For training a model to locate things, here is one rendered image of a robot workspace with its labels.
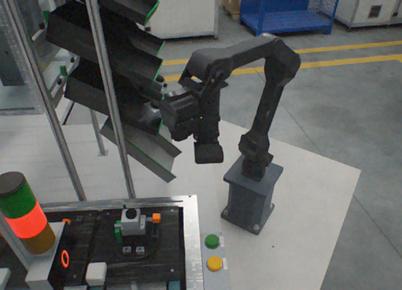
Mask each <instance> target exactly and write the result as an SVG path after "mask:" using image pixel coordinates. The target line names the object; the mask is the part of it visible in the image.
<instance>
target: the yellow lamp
mask: <svg viewBox="0 0 402 290"><path fill-rule="evenodd" d="M18 238H19V239H20V241H21V242H22V244H23V246H24V247H25V249H26V250H27V252H28V253H30V254H32V255H39V254H42V253H44V252H46V251H48V250H49V249H51V248H52V246H53V245H54V243H55V240H56V236H55V234H54V232H53V230H52V228H51V226H50V224H49V222H48V220H47V224H46V226H45V228H44V229H43V230H42V231H40V232H39V233H38V234H36V235H35V236H32V237H30V238H21V237H19V236H18Z"/></svg>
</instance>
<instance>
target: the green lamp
mask: <svg viewBox="0 0 402 290"><path fill-rule="evenodd" d="M36 203H37V200H36V197H35V195H34V193H33V192H32V190H31V188H30V186H29V184H28V182H27V179H26V180H25V183H24V185H23V186H22V188H21V189H19V190H18V191H17V192H15V193H13V194H11V195H7V196H3V197H0V211H1V212H2V214H3V215H4V216H5V217H6V218H8V219H18V218H20V217H23V216H25V215H27V214H28V213H30V212H31V211H32V210H33V209H34V208H35V206H36Z"/></svg>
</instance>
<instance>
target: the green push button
mask: <svg viewBox="0 0 402 290"><path fill-rule="evenodd" d="M205 244H206V246H208V247H209V248H216V247H217V246H218V245H219V237H218V236H217V235H214V234H210V235H208V236H206V238H205Z"/></svg>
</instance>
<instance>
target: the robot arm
mask: <svg viewBox="0 0 402 290"><path fill-rule="evenodd" d="M261 58H264V59H265V64H264V68H263V71H264V74H265V77H266V83H265V87H264V90H263V92H262V94H261V98H260V101H259V103H258V107H257V110H256V114H255V116H254V120H253V123H252V127H251V129H250V130H249V131H248V132H247V133H245V134H241V136H240V141H239V144H238V150H239V151H240V153H241V154H244V156H245V158H244V160H243V166H242V167H241V168H242V169H243V170H242V171H241V175H242V176H245V177H248V178H250V179H253V180H255V181H257V182H259V181H260V180H262V178H263V176H264V175H265V174H266V171H267V168H266V167H268V166H269V163H271V162H272V160H273V155H272V154H271V153H270V152H268V151H269V146H270V143H269V136H268V132H269V129H270V126H271V123H272V121H273V117H274V114H275V111H276V109H277V106H278V103H279V100H280V97H281V95H282V93H283V90H284V87H285V86H286V85H287V84H288V83H289V82H290V81H291V80H292V79H293V78H294V77H295V75H296V73H297V71H298V70H299V68H300V66H301V59H300V56H299V54H298V53H296V52H295V51H294V50H292V49H291V48H290V47H288V46H287V45H286V44H285V43H284V42H283V41H282V40H281V39H280V38H279V37H277V36H275V35H273V34H271V33H261V34H260V35H259V36H256V37H253V38H251V39H247V40H245V41H244V42H241V43H238V44H235V45H233V46H229V47H227V48H202V49H198V50H196V51H194V52H193V53H192V54H191V57H190V58H189V60H188V62H187V64H186V67H185V69H184V71H183V73H182V75H181V77H180V79H179V81H178V83H179V84H181V85H182V88H181V89H179V90H176V91H172V92H168V93H165V94H164V99H162V100H161V101H160V105H158V108H159V111H160V114H161V115H162V117H163V119H164V121H165V123H166V124H167V125H169V132H170V134H171V139H172V140H173V141H175V142H181V141H184V140H186V139H187V138H188V136H190V135H192V137H193V138H194V139H195V140H196V141H197V142H193V146H194V157H195V163H196V164H209V163H222V162H223V161H224V154H223V150H222V146H221V145H220V144H219V141H218V136H220V132H219V128H218V126H219V121H220V113H219V110H220V89H222V88H225V87H226V86H228V85H229V83H227V82H225V81H224V80H226V79H227V78H229V77H230V76H231V74H232V72H233V71H234V70H235V69H237V68H240V67H243V66H244V65H246V64H248V63H251V62H253V61H256V60H259V59H261ZM192 76H194V77H196V78H198V79H200V80H201V81H202V82H200V83H198V82H196V81H194V80H192V79H191V78H192Z"/></svg>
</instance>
